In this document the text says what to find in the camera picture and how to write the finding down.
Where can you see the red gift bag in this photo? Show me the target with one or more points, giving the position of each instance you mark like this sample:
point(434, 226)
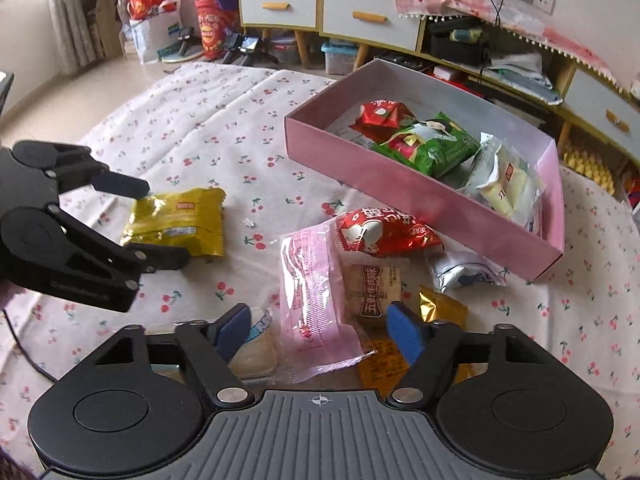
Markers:
point(147, 0)

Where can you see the long silver white packet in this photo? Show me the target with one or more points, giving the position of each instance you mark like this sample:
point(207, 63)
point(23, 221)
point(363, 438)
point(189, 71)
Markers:
point(345, 132)

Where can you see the yellow egg tray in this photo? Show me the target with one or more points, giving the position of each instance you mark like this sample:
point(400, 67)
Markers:
point(590, 167)

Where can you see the clear bread packet blue label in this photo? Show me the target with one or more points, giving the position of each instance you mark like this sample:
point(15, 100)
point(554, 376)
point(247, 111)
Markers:
point(260, 355)

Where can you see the pink lace cloth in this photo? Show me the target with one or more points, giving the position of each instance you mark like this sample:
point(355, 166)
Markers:
point(500, 15)

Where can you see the orange snack packet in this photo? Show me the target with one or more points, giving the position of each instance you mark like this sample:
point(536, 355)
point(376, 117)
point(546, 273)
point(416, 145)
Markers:
point(382, 367)

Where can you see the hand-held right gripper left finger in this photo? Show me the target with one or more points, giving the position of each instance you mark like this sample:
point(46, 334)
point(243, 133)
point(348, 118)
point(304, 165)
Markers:
point(235, 332)

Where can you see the black handheld device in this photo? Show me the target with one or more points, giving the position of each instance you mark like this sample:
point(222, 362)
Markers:
point(186, 42)

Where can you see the black tripod device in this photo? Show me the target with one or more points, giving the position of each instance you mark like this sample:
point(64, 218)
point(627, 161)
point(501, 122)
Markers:
point(242, 47)

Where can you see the white packet blue label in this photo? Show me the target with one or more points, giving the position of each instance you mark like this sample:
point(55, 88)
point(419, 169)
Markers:
point(462, 270)

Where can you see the white wall socket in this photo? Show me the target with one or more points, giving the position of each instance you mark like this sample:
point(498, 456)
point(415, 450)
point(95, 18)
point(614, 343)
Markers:
point(546, 5)

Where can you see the brown label cracker packet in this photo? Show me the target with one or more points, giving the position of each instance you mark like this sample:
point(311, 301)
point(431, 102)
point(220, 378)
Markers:
point(372, 290)

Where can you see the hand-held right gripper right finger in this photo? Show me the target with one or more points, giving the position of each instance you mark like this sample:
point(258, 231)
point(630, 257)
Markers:
point(405, 335)

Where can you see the grey curtain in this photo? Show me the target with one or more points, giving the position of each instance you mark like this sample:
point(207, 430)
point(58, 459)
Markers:
point(70, 15)

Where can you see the red snack packet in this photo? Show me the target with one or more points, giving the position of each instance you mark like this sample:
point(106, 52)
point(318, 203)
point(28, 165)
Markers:
point(380, 235)
point(380, 115)

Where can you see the black case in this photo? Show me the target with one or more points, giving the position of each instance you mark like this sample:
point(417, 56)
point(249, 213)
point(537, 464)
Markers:
point(455, 42)

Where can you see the gold foil packet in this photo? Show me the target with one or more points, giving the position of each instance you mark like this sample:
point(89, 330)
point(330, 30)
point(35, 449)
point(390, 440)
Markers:
point(442, 310)

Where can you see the yellow snack packet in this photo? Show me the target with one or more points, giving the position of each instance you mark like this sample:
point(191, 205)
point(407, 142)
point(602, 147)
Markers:
point(185, 220)

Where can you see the pink cardboard box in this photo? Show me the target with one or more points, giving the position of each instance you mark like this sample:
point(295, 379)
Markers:
point(400, 195)

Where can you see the blue lid storage box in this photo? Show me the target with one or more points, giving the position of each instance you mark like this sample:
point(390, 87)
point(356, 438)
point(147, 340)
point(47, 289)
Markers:
point(340, 57)

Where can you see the red printed bag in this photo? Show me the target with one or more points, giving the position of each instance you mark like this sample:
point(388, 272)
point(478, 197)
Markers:
point(215, 30)

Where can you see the white paper shopping bag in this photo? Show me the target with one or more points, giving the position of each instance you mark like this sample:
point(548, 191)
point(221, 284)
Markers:
point(152, 37)

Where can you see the wooden cabinet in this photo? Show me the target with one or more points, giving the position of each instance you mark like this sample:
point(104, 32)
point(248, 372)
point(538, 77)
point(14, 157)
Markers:
point(301, 47)

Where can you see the clear storage box orange latch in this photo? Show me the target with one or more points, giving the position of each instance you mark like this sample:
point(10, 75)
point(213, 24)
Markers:
point(287, 52)

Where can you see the pink translucent packet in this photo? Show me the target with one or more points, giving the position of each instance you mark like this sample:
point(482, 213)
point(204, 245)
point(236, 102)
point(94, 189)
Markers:
point(315, 310)

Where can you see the pale yellow bread packet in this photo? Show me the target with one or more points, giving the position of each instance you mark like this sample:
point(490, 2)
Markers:
point(505, 187)

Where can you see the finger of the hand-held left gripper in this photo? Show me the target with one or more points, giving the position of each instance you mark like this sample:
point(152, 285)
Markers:
point(160, 257)
point(120, 182)

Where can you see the green snack packet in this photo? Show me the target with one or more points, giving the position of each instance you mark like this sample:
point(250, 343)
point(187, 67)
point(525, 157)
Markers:
point(430, 147)

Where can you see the white cabinet drawer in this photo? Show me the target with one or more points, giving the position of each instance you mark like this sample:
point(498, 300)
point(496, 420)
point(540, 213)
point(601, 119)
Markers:
point(605, 110)
point(372, 20)
point(277, 7)

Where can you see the cherry print tablecloth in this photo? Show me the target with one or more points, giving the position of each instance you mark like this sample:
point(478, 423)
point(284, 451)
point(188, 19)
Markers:
point(200, 125)

